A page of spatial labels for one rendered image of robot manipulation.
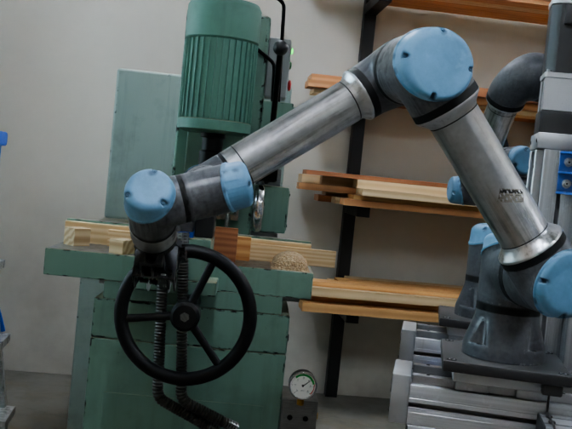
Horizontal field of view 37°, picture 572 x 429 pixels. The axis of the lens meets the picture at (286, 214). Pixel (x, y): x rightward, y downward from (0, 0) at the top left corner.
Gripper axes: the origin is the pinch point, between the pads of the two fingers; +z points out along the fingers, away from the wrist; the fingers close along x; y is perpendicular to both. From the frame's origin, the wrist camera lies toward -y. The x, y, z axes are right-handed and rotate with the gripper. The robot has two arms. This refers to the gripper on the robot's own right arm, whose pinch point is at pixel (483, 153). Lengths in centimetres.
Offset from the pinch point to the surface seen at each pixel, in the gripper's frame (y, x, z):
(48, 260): 20, -120, -65
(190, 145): -4, -89, -42
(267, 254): 23, -71, -52
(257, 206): 11, -72, -44
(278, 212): 13, -67, -36
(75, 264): 21, -114, -65
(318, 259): 24, -59, -53
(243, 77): -19, -75, -57
